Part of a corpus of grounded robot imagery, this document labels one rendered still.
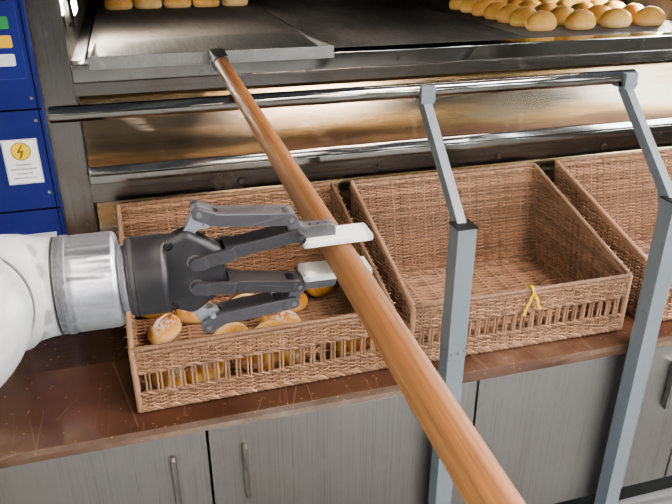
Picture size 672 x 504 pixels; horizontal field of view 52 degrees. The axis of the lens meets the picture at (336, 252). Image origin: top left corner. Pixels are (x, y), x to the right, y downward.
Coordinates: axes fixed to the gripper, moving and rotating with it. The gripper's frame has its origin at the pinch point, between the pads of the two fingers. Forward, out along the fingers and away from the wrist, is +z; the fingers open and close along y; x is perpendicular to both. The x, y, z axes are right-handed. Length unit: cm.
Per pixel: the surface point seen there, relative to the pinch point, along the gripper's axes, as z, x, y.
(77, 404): -37, -64, 60
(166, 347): -18, -57, 45
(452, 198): 38, -54, 19
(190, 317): -12, -86, 56
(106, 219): -29, -108, 38
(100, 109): -24, -69, 1
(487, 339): 52, -58, 56
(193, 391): -14, -58, 57
